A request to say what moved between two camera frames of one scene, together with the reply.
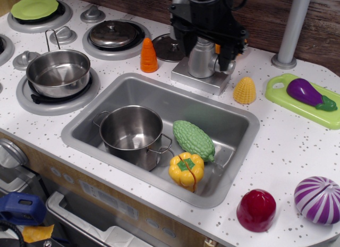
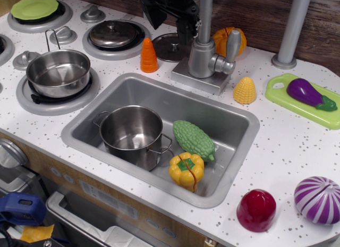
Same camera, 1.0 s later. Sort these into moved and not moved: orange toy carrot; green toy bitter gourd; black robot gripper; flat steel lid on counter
Moved: black robot gripper
Not moved: flat steel lid on counter; green toy bitter gourd; orange toy carrot
